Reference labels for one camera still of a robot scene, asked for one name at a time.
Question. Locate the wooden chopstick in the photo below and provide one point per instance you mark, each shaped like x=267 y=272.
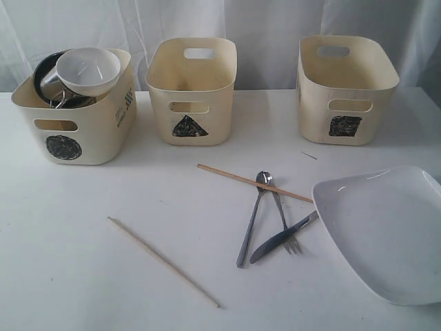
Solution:
x=161 y=258
x=254 y=183

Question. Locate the steel spoon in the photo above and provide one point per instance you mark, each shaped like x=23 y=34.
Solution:
x=265 y=178

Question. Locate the white ceramic bowl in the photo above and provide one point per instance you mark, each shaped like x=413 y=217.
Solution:
x=88 y=72

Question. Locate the steel mug with handle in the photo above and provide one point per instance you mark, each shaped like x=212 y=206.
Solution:
x=70 y=100

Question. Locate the steel bowl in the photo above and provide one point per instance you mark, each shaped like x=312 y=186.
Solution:
x=45 y=79

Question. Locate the cream bin triangle mark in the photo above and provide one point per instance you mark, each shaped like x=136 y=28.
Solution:
x=191 y=86

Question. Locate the small thin needle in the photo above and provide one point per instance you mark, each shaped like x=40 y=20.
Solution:
x=308 y=155

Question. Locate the steel table knife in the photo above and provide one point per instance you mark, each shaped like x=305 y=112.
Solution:
x=281 y=238

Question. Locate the steel fork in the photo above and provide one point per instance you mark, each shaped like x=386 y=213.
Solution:
x=291 y=245

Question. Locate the cream bin circle mark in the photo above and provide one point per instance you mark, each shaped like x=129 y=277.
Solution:
x=89 y=135

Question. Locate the white curtain backdrop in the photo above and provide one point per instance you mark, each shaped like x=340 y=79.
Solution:
x=266 y=34

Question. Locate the cream bin square mark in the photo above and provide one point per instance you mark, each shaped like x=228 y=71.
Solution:
x=344 y=86

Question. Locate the white square plate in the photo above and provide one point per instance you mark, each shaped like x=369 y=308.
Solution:
x=386 y=226

